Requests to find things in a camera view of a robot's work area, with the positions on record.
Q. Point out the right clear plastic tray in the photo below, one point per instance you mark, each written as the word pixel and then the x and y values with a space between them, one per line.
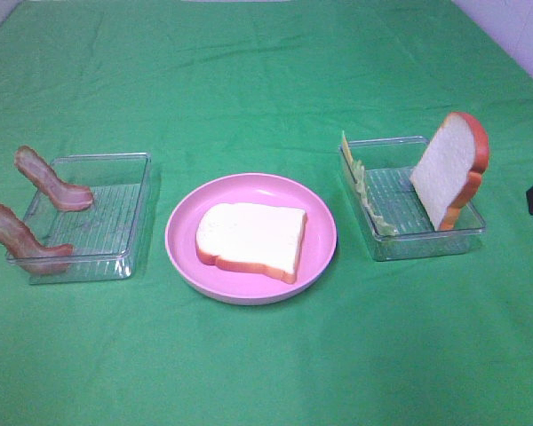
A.
pixel 388 164

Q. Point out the bread slice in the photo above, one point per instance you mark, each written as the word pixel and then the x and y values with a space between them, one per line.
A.
pixel 253 238
pixel 449 173

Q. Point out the green tablecloth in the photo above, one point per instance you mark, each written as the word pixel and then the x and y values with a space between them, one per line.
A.
pixel 215 89

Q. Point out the green lettuce leaf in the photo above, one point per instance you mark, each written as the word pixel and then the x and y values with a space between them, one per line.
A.
pixel 362 189

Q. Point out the clear plastic tray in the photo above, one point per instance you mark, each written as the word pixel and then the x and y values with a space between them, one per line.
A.
pixel 388 164
pixel 108 236

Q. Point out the bacon strip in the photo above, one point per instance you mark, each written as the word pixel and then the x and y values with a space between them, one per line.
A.
pixel 64 196
pixel 20 242

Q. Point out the yellow cheese slice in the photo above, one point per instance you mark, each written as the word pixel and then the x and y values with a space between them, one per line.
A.
pixel 346 150

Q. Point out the left clear plastic tray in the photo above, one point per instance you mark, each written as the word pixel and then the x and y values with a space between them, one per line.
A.
pixel 108 236

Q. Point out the pink round plate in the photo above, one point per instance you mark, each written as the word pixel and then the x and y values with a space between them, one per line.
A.
pixel 320 239

